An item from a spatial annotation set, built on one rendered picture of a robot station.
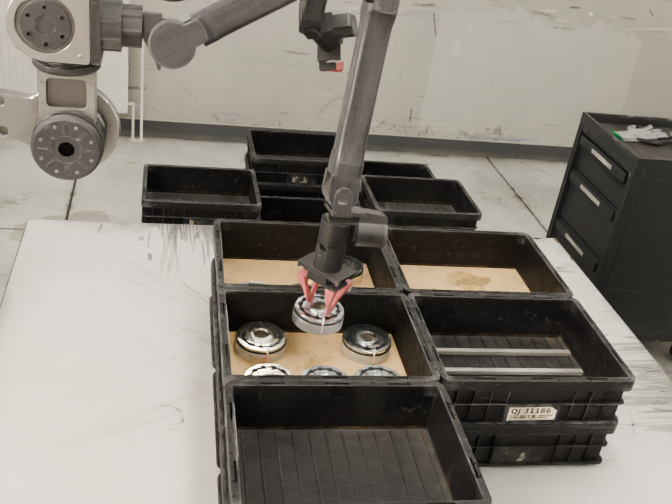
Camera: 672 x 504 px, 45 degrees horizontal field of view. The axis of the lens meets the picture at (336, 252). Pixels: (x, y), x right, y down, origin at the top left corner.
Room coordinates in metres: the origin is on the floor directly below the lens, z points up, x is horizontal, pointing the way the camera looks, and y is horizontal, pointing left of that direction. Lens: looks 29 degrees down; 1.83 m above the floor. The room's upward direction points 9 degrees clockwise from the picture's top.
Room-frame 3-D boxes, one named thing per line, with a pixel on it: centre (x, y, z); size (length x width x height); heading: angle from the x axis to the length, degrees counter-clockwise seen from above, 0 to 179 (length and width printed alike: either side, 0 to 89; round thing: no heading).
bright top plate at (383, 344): (1.40, -0.09, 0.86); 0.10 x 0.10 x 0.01
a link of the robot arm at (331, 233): (1.38, 0.00, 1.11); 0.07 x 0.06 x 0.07; 104
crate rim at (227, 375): (1.30, 0.00, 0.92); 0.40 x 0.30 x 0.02; 103
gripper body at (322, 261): (1.38, 0.01, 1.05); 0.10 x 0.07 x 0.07; 57
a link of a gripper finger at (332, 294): (1.37, 0.01, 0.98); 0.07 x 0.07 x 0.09; 57
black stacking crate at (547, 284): (1.69, -0.32, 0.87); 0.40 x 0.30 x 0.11; 103
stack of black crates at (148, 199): (2.56, 0.50, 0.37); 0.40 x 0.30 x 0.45; 104
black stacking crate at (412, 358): (1.30, 0.00, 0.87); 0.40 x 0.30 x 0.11; 103
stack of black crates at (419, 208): (2.76, -0.28, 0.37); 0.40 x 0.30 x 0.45; 104
